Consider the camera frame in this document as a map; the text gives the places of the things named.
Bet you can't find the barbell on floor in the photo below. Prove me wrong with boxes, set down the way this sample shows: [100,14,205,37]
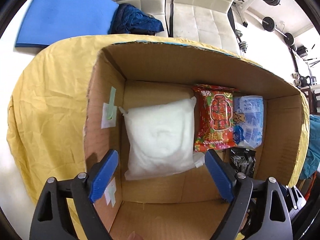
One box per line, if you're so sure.
[262,16,295,47]

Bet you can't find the dark blue knitted cloth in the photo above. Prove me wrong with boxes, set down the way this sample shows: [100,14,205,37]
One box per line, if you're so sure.
[108,3,164,36]

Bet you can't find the light blue tissue pack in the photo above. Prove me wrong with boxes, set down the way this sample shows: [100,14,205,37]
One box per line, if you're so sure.
[233,95,264,150]

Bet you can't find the chrome dumbbell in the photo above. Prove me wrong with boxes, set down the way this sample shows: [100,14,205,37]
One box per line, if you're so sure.
[235,29,248,53]

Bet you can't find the yellow tablecloth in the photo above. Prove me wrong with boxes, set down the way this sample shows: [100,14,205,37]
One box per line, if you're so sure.
[6,34,311,240]

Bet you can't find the white padded chair near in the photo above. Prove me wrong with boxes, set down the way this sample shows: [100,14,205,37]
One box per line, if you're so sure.
[170,0,240,54]

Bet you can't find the blue foam mat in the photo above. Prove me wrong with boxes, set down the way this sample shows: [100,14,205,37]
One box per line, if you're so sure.
[15,0,119,48]

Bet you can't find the black snack packet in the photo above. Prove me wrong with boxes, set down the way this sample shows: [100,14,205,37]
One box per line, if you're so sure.
[230,147,256,178]

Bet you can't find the red snack packet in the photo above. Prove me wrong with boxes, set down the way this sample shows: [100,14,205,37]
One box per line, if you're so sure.
[193,84,236,152]

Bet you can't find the open cardboard box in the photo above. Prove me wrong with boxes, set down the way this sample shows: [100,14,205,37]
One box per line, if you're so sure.
[84,36,309,239]

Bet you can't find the white soft pouch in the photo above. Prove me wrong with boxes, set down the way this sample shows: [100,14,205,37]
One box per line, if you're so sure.
[120,97,204,180]

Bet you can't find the teal cloth covered chair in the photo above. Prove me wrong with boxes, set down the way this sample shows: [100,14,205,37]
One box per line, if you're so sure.
[299,115,320,180]

